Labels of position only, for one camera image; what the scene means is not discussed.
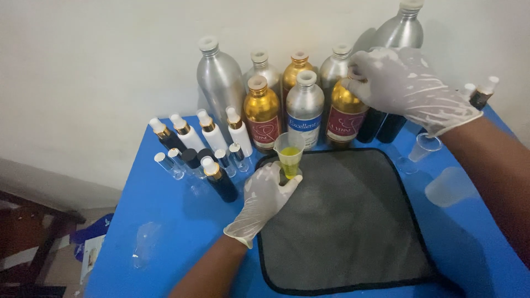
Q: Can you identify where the dark small bottle white cap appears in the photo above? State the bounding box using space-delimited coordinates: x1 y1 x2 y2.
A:
469 76 500 111

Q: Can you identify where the white paper packet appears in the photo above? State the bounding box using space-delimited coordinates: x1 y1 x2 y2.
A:
80 234 107 286

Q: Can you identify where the empty clear plastic funnel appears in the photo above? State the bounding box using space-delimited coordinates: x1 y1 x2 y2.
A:
408 132 443 163

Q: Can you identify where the clear plastic wrapper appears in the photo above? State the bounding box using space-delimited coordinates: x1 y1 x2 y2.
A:
132 221 162 270

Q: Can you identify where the black spray bottle gold collar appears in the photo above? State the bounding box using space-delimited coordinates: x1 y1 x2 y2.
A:
201 156 239 203
149 118 187 155

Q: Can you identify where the silver bottle blue label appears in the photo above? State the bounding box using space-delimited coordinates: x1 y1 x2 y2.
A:
286 70 325 151

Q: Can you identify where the gold aluminium bottle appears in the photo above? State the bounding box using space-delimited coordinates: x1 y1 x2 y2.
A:
282 50 318 104

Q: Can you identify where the person's left hand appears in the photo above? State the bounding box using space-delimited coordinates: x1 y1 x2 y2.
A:
224 161 303 249

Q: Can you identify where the large silver aluminium bottle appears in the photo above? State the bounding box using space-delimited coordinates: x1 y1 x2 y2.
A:
197 35 247 134
370 0 425 51

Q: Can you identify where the clear vial silver cap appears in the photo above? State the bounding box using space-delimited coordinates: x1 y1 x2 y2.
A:
154 152 185 181
229 143 250 173
168 148 195 176
214 149 237 178

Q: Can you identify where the small silver aluminium bottle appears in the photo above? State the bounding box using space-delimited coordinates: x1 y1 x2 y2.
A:
243 49 282 100
319 43 353 137

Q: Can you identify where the gold bottle red label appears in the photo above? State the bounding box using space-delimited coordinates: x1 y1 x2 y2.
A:
243 75 283 155
325 68 370 150

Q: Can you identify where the white spray bottle gold collar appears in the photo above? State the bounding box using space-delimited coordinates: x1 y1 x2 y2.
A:
170 114 206 153
226 106 253 158
196 109 229 155

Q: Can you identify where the person's right hand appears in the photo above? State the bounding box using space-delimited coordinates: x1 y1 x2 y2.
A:
342 47 483 137

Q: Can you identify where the clear plastic funnel yellow liquid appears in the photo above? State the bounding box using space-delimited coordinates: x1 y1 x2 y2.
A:
273 132 306 180

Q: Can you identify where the clear plastic cup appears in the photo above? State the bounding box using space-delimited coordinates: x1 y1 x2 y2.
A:
425 166 479 208

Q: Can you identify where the dark wooden furniture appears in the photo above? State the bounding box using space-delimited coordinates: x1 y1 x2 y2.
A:
0 190 86 298

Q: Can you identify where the grey cloth black edging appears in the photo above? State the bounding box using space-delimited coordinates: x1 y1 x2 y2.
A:
254 148 439 296

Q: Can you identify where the blue cloth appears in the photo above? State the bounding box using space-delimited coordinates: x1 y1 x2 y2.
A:
70 213 115 262

